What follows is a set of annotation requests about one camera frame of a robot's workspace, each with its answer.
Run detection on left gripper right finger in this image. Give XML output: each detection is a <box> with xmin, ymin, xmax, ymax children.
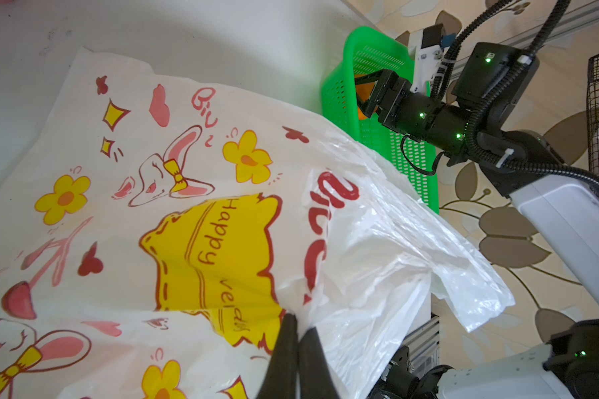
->
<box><xmin>299</xmin><ymin>328</ymin><xmax>339</xmax><ymax>399</ymax></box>

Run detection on green plastic basket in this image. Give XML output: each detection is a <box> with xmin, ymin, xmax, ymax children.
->
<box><xmin>320</xmin><ymin>27</ymin><xmax>439</xmax><ymax>213</ymax></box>

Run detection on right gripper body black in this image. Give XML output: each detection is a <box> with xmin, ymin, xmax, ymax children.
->
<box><xmin>374</xmin><ymin>69</ymin><xmax>437</xmax><ymax>140</ymax></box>

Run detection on white printed plastic bag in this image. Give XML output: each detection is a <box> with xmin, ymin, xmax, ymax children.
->
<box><xmin>0</xmin><ymin>49</ymin><xmax>514</xmax><ymax>398</ymax></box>

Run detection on orange fruit three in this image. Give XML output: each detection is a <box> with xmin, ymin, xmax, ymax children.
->
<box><xmin>355</xmin><ymin>82</ymin><xmax>376</xmax><ymax>121</ymax></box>

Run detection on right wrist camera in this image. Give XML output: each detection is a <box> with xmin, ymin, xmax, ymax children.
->
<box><xmin>408</xmin><ymin>24</ymin><xmax>457</xmax><ymax>93</ymax></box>

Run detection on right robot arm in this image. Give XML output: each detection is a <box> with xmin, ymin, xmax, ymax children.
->
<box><xmin>354</xmin><ymin>1</ymin><xmax>599</xmax><ymax>398</ymax></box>

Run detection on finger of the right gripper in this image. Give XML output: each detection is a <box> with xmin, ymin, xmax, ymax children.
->
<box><xmin>354</xmin><ymin>70</ymin><xmax>387</xmax><ymax>102</ymax></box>

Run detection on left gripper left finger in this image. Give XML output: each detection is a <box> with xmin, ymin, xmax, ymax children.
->
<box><xmin>257</xmin><ymin>314</ymin><xmax>299</xmax><ymax>399</ymax></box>

